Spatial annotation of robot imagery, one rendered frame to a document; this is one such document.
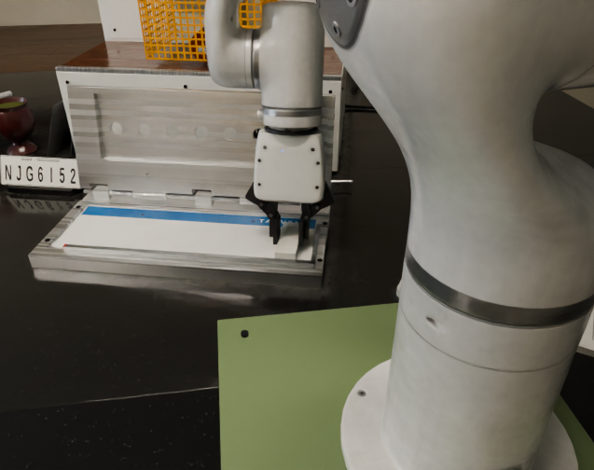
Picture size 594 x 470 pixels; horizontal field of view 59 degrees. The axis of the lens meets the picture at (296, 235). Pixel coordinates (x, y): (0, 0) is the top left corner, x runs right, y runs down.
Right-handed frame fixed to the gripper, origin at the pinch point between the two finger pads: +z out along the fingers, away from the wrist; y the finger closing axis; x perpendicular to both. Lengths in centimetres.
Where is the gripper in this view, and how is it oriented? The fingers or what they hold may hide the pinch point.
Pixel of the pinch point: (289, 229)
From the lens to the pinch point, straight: 80.3
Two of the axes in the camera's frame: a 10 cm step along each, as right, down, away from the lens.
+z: -0.2, 9.3, 3.6
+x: 1.1, -3.6, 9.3
